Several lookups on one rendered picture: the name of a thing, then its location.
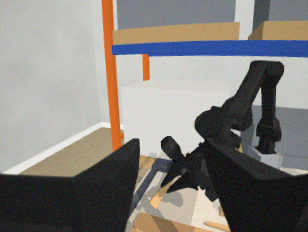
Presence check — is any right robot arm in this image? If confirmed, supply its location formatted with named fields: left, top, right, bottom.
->
left=188, top=60, right=284, bottom=192

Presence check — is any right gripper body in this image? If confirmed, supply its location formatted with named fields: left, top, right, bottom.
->
left=161, top=136, right=218, bottom=202

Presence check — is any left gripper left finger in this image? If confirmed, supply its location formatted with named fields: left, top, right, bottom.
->
left=0, top=138, right=140, bottom=232

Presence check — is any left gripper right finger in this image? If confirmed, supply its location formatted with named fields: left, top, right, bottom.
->
left=203, top=138, right=308, bottom=232

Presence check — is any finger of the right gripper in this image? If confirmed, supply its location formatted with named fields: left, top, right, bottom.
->
left=160, top=159, right=183, bottom=188
left=166, top=171, right=198, bottom=193

